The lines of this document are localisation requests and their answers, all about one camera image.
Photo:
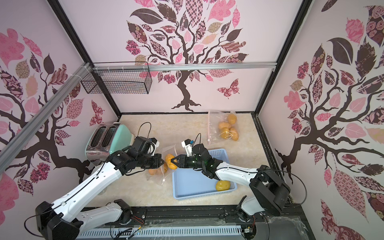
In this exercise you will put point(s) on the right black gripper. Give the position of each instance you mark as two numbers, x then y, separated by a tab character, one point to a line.
186	161

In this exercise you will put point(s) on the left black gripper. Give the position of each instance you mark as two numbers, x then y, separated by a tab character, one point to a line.
157	157

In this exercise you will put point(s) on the orange potato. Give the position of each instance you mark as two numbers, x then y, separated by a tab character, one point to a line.
225	133
232	119
170	165
223	125
234	134
159	171

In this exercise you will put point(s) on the clear zipper bag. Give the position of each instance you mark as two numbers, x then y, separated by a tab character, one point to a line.
160	175
214	118

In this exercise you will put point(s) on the yellow green potato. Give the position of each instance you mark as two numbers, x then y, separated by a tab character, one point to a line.
223	186

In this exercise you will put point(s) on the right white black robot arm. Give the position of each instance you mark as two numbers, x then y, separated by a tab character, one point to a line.
270	191

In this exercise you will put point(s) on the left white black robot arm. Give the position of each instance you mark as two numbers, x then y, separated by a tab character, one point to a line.
65	219

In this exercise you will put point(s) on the light blue plastic basket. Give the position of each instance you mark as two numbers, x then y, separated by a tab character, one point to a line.
188	183

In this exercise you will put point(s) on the mint green toaster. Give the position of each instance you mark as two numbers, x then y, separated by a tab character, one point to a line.
107	139

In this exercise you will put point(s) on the white vent strip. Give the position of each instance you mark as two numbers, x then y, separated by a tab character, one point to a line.
162	233

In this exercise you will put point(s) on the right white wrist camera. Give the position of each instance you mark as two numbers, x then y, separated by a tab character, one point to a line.
188	146

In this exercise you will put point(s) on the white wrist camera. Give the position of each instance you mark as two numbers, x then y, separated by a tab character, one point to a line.
188	146
154	144

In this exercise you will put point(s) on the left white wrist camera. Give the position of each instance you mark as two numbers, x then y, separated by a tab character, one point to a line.
154	144

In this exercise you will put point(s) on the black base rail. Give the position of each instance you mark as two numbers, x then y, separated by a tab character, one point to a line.
291	225

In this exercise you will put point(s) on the black wire basket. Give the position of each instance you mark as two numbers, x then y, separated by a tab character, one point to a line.
118	78

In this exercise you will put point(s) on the aluminium frame bar left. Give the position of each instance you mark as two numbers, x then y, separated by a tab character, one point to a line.
11	150

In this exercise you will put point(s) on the aluminium frame bar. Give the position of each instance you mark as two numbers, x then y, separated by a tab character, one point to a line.
11	150
188	67

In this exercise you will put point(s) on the aluminium frame bar back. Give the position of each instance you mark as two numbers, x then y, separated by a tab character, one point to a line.
188	67

